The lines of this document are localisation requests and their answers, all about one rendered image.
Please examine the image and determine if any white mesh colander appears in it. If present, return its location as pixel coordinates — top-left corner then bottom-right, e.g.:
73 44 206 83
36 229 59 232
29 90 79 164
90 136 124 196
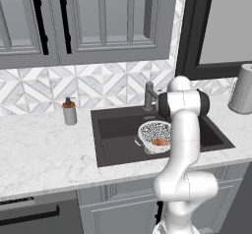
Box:
134 120 172 155

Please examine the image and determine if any red-orange peach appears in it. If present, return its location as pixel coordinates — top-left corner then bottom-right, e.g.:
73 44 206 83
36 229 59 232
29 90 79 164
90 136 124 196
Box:
152 138 169 146

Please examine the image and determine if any black dishwasher handle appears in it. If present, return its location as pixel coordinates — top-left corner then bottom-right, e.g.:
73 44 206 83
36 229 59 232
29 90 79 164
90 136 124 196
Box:
0 205 61 227

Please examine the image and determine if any black base cupboard handle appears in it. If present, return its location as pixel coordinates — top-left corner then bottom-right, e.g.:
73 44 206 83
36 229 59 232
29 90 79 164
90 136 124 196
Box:
156 201 164 226

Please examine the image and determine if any dark grey sink basin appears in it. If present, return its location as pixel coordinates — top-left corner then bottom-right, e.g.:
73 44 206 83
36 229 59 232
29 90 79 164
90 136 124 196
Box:
90 104 236 169

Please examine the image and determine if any grey wall cupboard door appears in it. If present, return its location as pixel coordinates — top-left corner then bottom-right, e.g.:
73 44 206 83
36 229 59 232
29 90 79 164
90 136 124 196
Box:
45 0 179 66
0 0 62 70

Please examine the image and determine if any grey paper towel roll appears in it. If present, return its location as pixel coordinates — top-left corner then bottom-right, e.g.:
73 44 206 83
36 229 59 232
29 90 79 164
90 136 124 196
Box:
227 63 252 116

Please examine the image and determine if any black framed window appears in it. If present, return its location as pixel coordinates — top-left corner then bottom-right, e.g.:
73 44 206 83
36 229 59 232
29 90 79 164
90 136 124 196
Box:
174 0 252 81

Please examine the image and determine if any grey base cupboard door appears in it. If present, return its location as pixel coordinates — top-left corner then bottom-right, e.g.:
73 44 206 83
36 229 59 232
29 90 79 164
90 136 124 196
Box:
80 177 244 234

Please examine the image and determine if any grey false drawer front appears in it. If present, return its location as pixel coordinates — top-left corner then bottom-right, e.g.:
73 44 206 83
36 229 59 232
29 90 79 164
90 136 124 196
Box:
77 161 251 207

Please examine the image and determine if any grey soap dispenser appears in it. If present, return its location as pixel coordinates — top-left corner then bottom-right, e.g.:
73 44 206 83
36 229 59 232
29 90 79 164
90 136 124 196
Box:
62 96 79 127

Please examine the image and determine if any dark grey sink faucet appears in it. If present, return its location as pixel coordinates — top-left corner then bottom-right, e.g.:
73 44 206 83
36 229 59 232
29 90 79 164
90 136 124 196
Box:
142 81 163 112

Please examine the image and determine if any dark grey dishwasher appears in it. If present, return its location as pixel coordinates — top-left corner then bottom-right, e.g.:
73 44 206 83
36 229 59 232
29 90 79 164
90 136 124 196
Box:
0 190 85 234

